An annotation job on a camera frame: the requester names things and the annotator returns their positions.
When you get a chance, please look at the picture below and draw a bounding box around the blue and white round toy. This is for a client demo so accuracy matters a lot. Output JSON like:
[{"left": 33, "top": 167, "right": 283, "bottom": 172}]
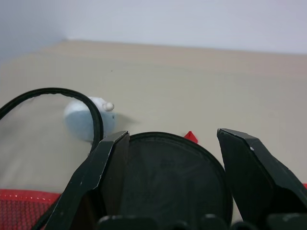
[{"left": 63, "top": 96, "right": 118, "bottom": 142}]

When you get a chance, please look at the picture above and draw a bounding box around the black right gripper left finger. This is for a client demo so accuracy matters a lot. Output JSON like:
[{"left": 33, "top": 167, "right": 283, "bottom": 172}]
[{"left": 44, "top": 130, "right": 130, "bottom": 230}]

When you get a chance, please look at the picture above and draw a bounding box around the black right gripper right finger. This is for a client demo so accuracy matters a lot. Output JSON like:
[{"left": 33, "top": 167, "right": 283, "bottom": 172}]
[{"left": 216, "top": 128, "right": 307, "bottom": 223}]

